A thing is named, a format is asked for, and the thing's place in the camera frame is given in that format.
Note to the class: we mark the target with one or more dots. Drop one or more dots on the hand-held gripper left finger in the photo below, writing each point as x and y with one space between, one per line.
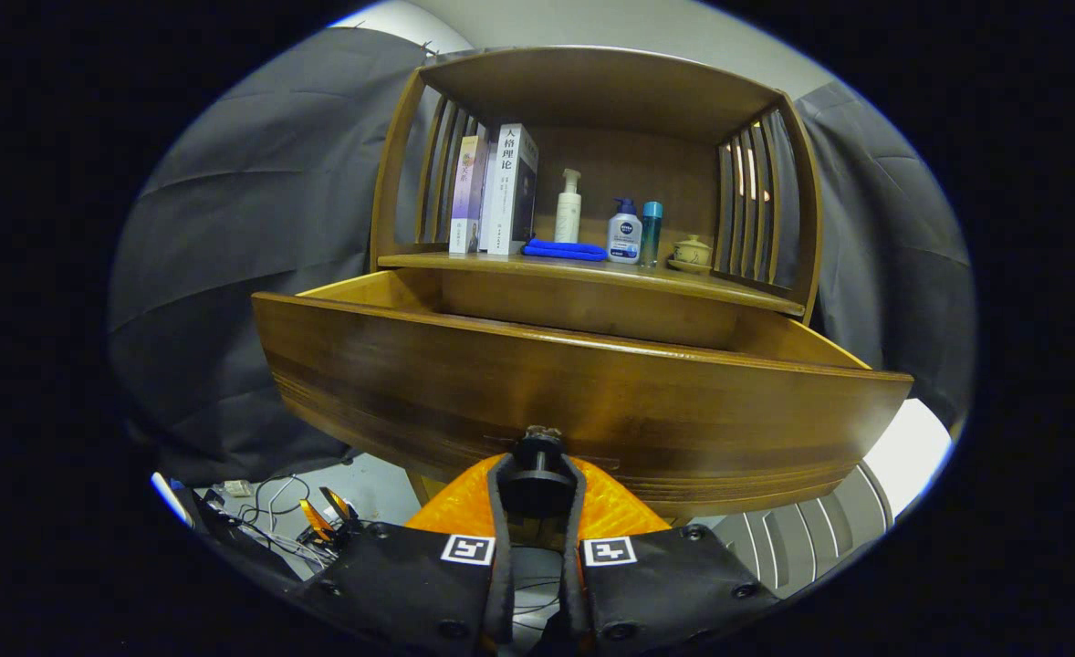
499 593

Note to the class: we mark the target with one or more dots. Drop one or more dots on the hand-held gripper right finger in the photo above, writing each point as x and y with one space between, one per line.
576 593

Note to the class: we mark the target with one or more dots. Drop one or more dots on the black drawer knob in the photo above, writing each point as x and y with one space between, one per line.
537 465

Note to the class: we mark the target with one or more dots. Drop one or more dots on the brown wooden drawer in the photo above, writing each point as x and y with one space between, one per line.
501 383

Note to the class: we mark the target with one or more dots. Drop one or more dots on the wooden countertop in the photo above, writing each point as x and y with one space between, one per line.
501 263

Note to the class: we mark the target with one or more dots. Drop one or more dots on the brown wooden cabinet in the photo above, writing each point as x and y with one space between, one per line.
610 87

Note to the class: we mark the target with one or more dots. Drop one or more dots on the orange black device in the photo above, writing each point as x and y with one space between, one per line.
337 505

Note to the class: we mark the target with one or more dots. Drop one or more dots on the grey ribbed panel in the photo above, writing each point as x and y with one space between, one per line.
802 543

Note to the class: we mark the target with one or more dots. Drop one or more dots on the white power strip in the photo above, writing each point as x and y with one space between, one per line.
238 488

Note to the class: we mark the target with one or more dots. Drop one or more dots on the white thin panel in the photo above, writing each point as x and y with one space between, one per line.
172 499

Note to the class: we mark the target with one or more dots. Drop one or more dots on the blue folded towel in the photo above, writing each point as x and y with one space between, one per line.
565 250

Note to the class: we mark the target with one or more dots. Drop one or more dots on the beige lidded teacup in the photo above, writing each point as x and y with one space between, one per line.
691 254

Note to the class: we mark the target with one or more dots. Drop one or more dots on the white bottle with blue cap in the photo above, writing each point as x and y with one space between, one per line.
624 237

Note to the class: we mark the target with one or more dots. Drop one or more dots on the white flat surface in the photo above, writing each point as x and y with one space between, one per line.
912 447

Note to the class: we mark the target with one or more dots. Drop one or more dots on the teal bottle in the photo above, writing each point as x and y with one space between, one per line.
651 233

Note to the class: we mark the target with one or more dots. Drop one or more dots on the white pump bottle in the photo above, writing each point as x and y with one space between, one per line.
568 219

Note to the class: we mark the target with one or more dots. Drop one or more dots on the thick white book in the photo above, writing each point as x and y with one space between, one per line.
506 196

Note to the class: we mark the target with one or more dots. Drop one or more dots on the purple book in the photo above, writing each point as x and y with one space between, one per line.
467 196

